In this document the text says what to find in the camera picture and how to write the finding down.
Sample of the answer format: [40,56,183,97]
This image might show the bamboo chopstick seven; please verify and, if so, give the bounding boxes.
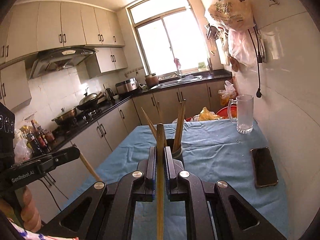
[80,151,103,181]

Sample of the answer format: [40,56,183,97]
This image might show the bamboo chopstick three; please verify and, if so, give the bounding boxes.
[178,99,186,148]

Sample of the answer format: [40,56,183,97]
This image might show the bamboo chopstick nine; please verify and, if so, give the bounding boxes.
[156,101,168,147]

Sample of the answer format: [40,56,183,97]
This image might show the bamboo chopstick five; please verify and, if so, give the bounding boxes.
[156,124,165,239]

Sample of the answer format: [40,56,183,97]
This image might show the bamboo chopstick four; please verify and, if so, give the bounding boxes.
[172,102,182,152]

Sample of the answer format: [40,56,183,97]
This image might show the bamboo chopstick eight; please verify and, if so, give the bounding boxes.
[141,107,157,139]

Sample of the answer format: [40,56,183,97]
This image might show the lower kitchen cabinets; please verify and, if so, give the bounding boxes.
[28,81,224,223]

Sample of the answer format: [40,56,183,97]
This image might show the kitchen cabinets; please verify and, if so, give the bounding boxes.
[1,1,127,112]
[28,81,224,223]

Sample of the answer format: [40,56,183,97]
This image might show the upper kitchen cabinets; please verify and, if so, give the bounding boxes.
[1,1,127,112]

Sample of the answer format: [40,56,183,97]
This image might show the kitchen window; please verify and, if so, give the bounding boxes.
[128,0,209,76]

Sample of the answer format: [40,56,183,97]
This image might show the person left hand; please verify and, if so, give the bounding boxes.
[1,186,41,232]

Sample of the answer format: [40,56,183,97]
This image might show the sauce bottles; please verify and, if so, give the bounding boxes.
[13,120,55,164]

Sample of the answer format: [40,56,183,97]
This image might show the steel pot on stove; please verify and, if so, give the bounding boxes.
[52,107,77,126]

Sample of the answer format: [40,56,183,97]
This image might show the black smartphone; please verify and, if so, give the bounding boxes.
[250,147,278,188]

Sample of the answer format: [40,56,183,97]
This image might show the blue towel table cloth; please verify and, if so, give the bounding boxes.
[62,118,291,240]

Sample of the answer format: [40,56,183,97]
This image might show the dark utensil holder cup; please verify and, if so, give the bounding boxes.
[167,139,184,166]

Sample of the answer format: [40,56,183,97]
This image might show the black wok with lid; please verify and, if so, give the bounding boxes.
[76,89,104,111]

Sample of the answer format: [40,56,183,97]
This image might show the range hood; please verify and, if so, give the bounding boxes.
[29,46,98,79]

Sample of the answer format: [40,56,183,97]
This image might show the yellow plastic bag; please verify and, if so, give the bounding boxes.
[191,107,222,121]

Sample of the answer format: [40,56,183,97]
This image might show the red basin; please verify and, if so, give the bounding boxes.
[216,105,237,119]

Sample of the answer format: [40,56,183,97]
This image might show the silver rice cooker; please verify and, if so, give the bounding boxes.
[116,77,139,94]

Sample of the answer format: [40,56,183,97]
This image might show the clear glass mug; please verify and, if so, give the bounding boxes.
[227,94,254,134]

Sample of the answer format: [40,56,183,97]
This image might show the brown clay pot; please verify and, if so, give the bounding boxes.
[145,73,159,88]

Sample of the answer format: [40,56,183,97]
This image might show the hanging plastic bags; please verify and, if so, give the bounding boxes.
[205,0,257,72]

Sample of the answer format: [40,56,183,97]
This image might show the black power cable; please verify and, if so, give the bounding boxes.
[247,27,263,99]

